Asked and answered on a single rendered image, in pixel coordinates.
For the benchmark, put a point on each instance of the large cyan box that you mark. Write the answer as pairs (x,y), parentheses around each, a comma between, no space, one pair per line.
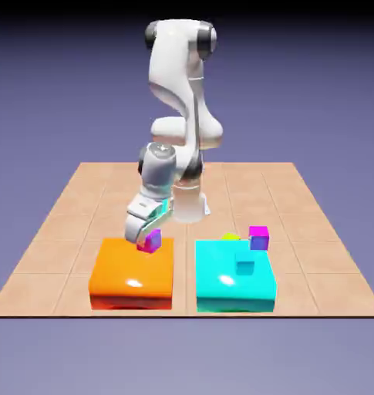
(217,265)

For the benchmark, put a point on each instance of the small yellow cube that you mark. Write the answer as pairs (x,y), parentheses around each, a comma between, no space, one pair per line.
(230,237)

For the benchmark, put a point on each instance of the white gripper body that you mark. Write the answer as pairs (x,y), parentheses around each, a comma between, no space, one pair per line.
(134,227)

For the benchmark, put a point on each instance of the large orange box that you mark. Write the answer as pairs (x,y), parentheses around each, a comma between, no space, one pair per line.
(128,268)

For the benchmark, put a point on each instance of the small magenta cube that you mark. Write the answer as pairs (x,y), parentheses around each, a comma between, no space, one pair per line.
(151,242)
(259,239)

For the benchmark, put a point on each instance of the small cyan cube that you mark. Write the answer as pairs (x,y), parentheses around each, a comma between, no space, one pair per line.
(245,264)

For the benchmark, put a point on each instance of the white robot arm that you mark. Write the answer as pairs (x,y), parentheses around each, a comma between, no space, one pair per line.
(171,77)

